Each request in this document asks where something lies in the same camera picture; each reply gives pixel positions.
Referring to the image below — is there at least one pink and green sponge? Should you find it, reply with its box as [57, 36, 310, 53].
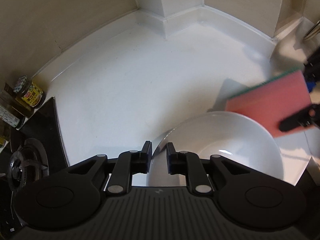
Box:
[225, 69, 314, 138]

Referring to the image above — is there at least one white ceramic bowl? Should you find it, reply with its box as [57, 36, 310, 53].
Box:
[146, 111, 284, 186]

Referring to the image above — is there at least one silver metal faucet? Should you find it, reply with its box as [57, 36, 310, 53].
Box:
[303, 21, 320, 41]

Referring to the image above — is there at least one black glass stove top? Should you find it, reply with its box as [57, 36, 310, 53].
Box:
[1, 97, 69, 233]

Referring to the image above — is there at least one silver gas burner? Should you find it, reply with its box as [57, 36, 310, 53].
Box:
[7, 138, 49, 193]

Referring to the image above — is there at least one yellow label sauce jar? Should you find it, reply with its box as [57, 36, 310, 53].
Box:
[14, 75, 46, 108]

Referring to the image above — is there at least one black cap dark bottle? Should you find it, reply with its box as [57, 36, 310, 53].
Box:
[1, 82, 25, 129]

